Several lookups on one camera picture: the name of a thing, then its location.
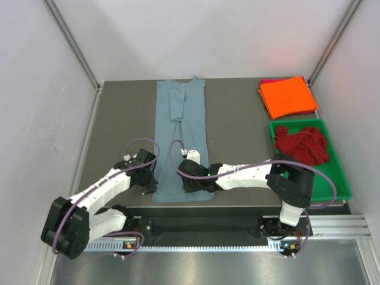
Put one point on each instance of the folded orange t-shirt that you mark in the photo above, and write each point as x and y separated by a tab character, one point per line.
286	96

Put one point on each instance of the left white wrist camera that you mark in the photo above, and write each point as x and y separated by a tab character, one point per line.
129	157

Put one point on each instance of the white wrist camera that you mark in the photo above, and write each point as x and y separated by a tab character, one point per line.
129	157
192	155

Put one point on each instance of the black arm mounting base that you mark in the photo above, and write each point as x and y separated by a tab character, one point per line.
202	225

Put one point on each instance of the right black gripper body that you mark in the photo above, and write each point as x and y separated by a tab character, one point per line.
192	186

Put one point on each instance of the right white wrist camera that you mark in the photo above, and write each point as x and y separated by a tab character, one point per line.
192	155

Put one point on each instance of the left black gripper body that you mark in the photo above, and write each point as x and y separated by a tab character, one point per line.
148	182

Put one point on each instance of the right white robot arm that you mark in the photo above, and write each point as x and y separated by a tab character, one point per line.
287	178

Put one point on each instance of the grey-blue t-shirt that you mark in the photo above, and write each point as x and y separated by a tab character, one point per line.
180	115

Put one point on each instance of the dark red t-shirt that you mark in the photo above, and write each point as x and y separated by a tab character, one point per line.
308	146

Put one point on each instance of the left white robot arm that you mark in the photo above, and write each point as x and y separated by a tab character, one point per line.
72	223

